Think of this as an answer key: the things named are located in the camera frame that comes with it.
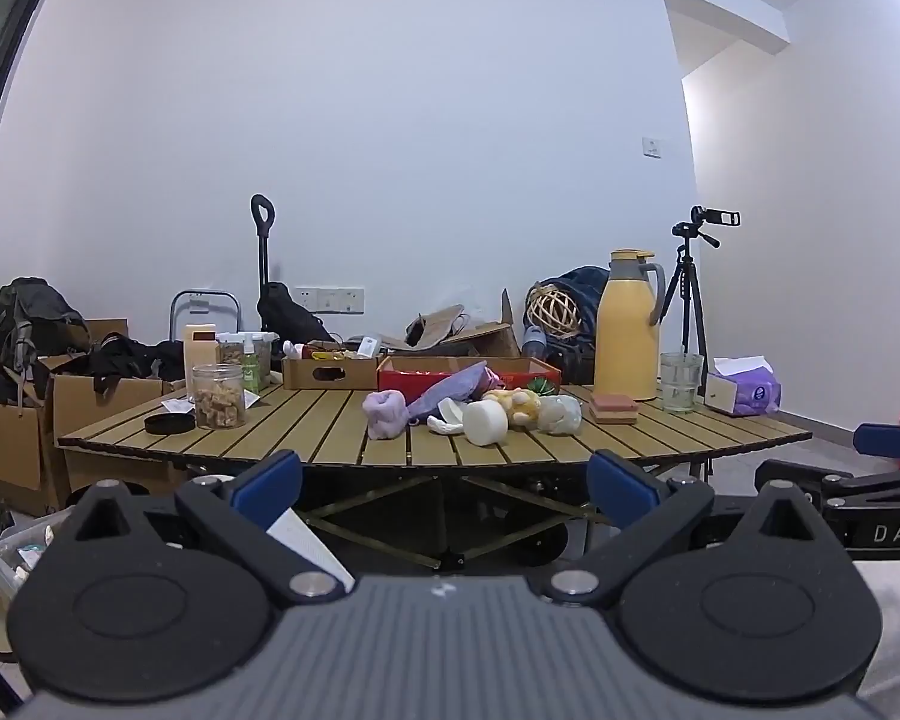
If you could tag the yellow plush toy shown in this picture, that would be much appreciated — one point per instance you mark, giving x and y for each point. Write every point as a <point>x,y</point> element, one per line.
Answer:
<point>521,405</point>

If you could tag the clear storage container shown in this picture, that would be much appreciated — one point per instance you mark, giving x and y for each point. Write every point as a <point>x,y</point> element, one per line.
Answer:
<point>232,352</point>

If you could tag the black trolley bag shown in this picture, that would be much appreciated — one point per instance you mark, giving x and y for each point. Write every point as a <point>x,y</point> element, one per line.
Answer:
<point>285,311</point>

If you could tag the white paper slip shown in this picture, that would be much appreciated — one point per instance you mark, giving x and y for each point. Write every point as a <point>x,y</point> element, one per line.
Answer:
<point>176,405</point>

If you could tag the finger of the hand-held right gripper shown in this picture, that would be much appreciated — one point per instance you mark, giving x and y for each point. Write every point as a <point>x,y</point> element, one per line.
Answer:
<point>889,440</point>
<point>799,474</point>

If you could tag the lavender plush toy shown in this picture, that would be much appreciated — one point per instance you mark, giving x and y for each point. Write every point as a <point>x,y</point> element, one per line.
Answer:
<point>386,412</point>

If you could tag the white wall outlet strip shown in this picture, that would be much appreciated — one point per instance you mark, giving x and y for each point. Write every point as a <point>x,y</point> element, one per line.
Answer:
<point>330,298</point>

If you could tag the yellow thermos jug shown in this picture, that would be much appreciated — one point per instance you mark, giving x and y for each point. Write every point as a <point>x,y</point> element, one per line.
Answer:
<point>626,330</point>

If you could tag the person's white clothing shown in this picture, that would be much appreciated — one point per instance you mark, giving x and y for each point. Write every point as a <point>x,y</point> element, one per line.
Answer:
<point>896,630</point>

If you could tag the clear snack jar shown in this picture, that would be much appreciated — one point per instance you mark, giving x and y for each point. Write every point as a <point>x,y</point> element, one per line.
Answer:
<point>219,401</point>

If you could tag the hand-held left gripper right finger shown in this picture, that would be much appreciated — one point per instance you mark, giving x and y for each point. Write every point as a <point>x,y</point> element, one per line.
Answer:
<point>619,491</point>

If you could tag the pale green plush toy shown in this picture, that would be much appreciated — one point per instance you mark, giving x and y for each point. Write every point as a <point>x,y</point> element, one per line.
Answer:
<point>562,414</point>

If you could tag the small brown cardboard box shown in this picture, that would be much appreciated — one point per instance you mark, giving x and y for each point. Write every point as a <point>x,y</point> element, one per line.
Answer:
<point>360,375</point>

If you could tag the small white soft item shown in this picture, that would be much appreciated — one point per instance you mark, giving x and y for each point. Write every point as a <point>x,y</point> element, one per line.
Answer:
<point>444,425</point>

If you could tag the green spray bottle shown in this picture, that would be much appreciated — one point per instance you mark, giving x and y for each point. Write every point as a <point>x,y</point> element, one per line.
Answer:
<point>250,371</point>

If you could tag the purple cloth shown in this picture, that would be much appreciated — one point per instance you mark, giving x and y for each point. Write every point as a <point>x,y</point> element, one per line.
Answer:
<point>450,390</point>

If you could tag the metal folding stool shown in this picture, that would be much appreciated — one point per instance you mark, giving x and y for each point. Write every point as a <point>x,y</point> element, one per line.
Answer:
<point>199,306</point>

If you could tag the purple tissue pack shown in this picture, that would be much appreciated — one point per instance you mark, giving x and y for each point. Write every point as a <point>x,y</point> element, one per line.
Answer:
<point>750,390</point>

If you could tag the red cardboard box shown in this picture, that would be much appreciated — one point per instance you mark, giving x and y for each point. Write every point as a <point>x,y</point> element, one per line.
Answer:
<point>405,375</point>

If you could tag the small white packet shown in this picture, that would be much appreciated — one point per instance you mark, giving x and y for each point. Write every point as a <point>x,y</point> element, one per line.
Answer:
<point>367,347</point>

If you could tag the clear drinking glass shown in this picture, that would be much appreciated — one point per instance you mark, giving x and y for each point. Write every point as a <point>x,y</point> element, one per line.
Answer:
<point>680,390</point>

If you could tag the clear plastic bin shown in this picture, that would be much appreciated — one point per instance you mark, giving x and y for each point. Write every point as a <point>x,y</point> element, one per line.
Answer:
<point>7,547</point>

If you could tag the black clothes pile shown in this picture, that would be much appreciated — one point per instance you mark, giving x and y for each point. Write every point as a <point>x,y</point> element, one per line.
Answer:
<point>131,356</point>

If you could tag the white cylinder sponge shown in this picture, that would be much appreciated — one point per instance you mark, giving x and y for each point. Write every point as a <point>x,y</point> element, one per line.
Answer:
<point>484,424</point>

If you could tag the wooden slat folding table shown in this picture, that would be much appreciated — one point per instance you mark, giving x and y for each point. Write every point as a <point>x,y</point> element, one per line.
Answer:
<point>330,427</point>

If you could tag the pink sponge block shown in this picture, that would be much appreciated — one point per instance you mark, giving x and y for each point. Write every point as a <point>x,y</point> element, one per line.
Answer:
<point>613,405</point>

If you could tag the large brown cardboard box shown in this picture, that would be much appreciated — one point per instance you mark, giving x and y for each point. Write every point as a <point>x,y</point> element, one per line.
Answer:
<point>7,442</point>

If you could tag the grey backpack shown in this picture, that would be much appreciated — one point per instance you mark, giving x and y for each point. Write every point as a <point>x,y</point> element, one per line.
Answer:
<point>34,315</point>

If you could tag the tall beige container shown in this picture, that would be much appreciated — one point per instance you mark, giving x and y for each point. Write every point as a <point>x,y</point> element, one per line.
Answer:
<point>199,356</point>

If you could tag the blue water bottle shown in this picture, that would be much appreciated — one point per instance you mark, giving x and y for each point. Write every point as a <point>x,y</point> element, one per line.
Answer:
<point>534,341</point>

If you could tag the black jar lid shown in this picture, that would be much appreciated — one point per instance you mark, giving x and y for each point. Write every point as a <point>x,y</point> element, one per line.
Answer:
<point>169,424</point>

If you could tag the wicker ball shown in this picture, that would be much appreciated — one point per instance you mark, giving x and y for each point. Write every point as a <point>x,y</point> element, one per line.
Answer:
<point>551,309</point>

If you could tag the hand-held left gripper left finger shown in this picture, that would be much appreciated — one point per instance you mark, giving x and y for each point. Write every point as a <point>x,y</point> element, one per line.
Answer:
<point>270,484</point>

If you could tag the open brown cardboard box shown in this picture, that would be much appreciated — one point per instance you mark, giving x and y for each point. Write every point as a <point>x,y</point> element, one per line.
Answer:
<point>487,337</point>

